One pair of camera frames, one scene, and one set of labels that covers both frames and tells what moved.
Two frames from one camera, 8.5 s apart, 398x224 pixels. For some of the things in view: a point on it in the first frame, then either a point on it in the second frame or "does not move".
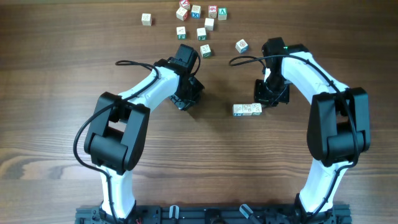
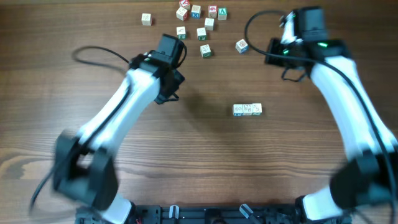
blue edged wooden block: x=237 y=109 does not move
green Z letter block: x=256 y=109 does not move
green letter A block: x=222 y=14 does not move
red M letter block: x=247 y=109 does not move
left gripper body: x=188 y=98 to x=170 y=87
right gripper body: x=271 y=96 to x=277 y=53
